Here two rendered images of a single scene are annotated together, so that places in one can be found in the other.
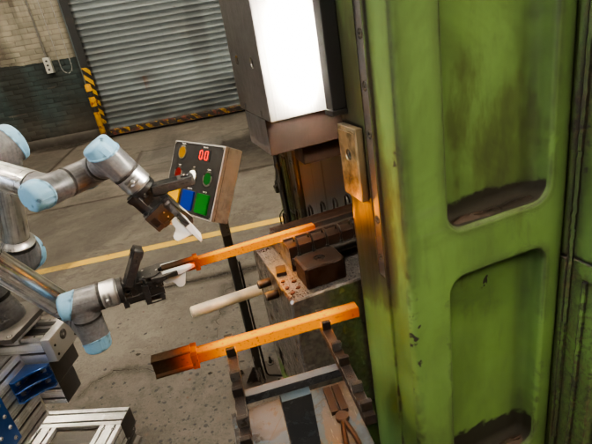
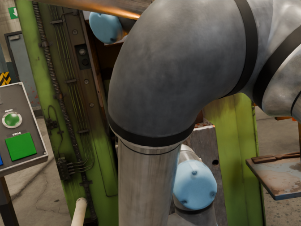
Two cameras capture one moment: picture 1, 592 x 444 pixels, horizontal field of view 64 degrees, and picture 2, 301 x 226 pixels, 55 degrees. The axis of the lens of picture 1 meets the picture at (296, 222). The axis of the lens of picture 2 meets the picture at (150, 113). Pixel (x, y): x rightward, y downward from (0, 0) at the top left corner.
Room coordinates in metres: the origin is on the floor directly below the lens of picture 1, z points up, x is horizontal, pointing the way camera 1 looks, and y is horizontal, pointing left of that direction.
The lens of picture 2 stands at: (1.06, 1.11, 1.24)
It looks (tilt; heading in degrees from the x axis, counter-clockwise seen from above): 13 degrees down; 282
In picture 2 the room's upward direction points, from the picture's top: 10 degrees counter-clockwise
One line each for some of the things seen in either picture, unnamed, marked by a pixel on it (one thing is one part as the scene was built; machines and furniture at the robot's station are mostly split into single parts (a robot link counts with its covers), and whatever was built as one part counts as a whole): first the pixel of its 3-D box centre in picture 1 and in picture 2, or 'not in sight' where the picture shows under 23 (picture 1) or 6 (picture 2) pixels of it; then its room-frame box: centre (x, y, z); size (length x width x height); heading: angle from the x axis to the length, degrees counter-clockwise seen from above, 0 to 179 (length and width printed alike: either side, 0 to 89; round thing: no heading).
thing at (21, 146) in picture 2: (203, 203); (21, 146); (1.65, 0.33, 1.01); 0.07 x 0.05 x 0.07; 42
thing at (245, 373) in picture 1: (259, 372); not in sight; (1.81, 0.30, 0.05); 0.22 x 0.22 x 0.09; 17
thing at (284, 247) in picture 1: (341, 226); not in sight; (1.36, -0.14, 0.96); 0.42 x 0.20 x 0.09; 107
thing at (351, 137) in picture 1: (353, 161); not in sight; (1.04, -0.15, 1.27); 0.09 x 0.02 x 0.17; 17
